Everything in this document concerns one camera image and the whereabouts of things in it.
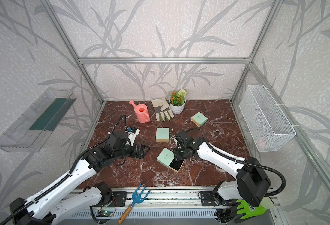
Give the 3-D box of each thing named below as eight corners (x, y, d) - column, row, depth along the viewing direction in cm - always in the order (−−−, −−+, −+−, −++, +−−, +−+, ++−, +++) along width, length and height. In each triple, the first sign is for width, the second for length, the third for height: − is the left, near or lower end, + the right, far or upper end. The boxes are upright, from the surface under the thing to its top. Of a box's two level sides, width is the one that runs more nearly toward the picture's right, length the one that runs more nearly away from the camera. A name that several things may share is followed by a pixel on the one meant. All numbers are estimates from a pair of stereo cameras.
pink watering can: (141, 126, 105) (138, 117, 96) (133, 110, 116) (129, 100, 107) (152, 121, 108) (150, 112, 99) (143, 106, 119) (140, 96, 110)
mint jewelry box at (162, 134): (156, 141, 98) (155, 139, 95) (157, 130, 104) (156, 127, 101) (169, 141, 98) (169, 139, 95) (169, 130, 104) (169, 127, 101)
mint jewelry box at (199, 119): (199, 127, 106) (200, 125, 103) (190, 120, 110) (191, 117, 108) (207, 121, 110) (208, 118, 107) (198, 114, 114) (199, 111, 112)
